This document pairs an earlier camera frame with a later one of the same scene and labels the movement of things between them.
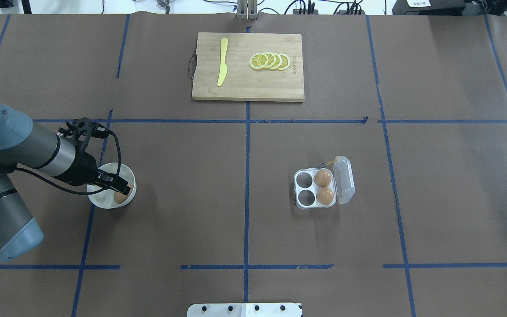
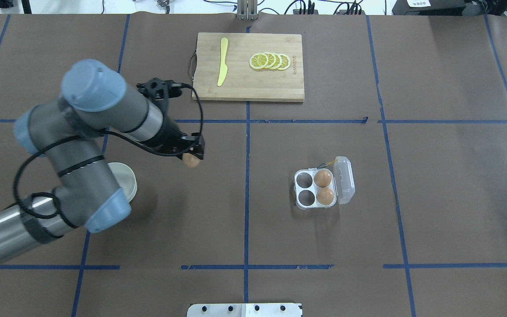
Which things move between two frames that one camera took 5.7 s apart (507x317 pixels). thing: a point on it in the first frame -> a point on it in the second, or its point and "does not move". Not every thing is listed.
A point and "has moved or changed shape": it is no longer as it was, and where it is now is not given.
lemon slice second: (271, 59) does not move
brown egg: (322, 178) does not move
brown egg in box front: (325, 196) does not move
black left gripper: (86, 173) -> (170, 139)
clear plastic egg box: (322, 187) does not move
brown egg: (119, 198) has moved or changed shape
